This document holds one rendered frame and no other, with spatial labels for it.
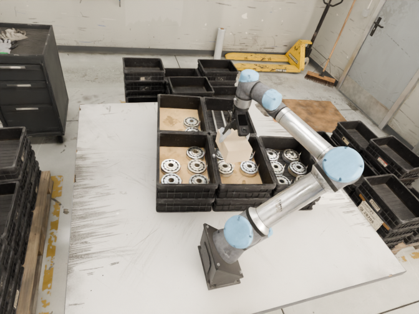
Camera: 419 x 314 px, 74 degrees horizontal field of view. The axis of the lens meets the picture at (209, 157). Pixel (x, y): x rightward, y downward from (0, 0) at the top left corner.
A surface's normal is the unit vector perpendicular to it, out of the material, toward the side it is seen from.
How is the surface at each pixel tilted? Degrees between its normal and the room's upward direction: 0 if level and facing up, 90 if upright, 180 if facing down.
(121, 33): 90
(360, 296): 0
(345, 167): 42
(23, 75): 90
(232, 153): 90
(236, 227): 57
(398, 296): 0
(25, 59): 90
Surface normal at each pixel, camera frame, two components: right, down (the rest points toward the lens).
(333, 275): 0.15, -0.72
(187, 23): 0.27, 0.69
